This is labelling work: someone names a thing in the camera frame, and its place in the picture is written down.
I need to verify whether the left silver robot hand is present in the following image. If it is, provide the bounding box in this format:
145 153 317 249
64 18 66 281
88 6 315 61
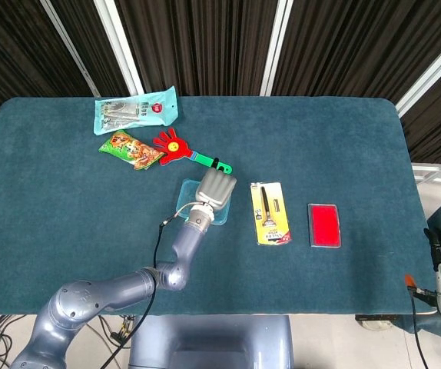
194 157 238 212

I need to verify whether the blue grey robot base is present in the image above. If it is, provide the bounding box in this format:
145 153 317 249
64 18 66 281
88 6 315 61
128 314 294 369

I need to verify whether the clear plastic container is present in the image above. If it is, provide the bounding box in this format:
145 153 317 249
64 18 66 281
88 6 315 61
176 178 231 227

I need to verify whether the red hand clapper toy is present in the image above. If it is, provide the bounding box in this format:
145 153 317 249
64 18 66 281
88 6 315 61
152 128 234 176

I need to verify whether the teal tablecloth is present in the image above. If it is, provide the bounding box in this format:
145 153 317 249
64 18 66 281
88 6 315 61
0 95 435 317

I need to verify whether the yellow razor blister pack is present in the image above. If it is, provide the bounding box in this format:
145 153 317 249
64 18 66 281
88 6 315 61
250 182 294 246

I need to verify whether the black bar under table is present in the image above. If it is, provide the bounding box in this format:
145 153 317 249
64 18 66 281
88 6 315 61
354 314 402 322

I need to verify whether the white floor object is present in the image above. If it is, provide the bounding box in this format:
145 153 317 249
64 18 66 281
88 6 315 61
360 319 398 332

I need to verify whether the green snack bag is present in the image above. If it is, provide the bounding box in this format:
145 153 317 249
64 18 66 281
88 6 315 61
98 129 165 172

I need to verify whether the light blue cutlery package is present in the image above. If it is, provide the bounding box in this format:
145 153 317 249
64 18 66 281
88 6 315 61
93 85 180 136

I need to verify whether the red card in clear case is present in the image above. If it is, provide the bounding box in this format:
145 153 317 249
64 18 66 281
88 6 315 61
307 203 342 249

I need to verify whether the dark pleated curtain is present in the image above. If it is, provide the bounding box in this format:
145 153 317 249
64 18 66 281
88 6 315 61
0 0 441 166

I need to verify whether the black power plug adapter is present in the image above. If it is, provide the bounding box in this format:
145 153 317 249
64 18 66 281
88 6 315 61
111 317 134 347

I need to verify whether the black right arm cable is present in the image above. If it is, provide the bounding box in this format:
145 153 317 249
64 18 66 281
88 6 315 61
406 286 433 369

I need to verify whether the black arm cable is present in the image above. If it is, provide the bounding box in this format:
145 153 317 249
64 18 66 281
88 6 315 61
406 286 433 369
99 203 199 369

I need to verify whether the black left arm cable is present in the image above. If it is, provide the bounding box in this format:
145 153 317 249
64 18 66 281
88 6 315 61
99 203 199 369

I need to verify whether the white metal rack frame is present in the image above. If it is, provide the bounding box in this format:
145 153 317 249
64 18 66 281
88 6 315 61
411 152 441 189

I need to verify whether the white frame post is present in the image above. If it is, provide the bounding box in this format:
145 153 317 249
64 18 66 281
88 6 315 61
395 25 441 118
93 0 145 96
260 0 294 97

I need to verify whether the thin grey frame post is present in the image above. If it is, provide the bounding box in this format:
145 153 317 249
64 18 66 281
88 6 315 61
38 0 101 98

